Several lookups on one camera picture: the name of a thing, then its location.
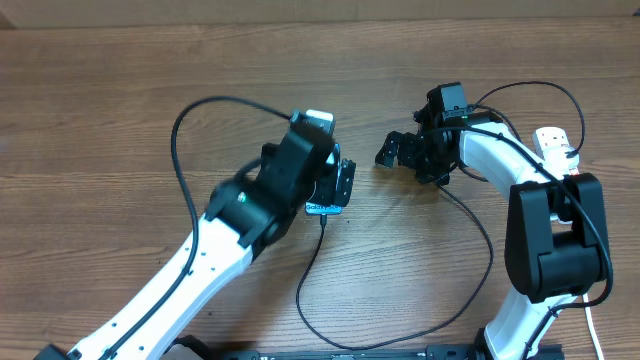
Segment blue Galaxy smartphone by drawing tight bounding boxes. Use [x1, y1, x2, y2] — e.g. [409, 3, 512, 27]
[305, 144, 344, 215]

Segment black USB charging cable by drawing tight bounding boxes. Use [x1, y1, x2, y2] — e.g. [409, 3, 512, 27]
[295, 80, 586, 351]

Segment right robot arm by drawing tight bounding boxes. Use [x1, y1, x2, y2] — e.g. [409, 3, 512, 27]
[375, 83, 613, 359]

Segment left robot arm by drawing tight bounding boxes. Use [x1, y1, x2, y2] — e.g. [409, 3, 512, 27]
[35, 112, 355, 360]

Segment white USB charger plug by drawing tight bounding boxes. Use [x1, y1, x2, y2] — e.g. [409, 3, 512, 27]
[542, 146, 580, 175]

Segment white power strip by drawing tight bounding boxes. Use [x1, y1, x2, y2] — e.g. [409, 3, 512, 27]
[532, 127, 574, 175]

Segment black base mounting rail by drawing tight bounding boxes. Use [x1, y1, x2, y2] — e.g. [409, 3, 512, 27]
[164, 334, 566, 360]

